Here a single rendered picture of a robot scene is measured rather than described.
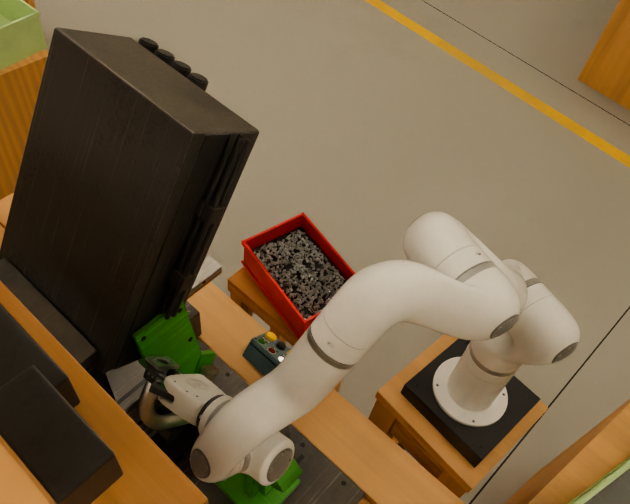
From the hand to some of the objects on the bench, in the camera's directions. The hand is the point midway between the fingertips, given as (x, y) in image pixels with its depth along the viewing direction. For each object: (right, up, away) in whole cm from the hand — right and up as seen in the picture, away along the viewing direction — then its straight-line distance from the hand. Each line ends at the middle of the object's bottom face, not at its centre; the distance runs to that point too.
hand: (160, 373), depth 117 cm
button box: (+20, -7, +38) cm, 44 cm away
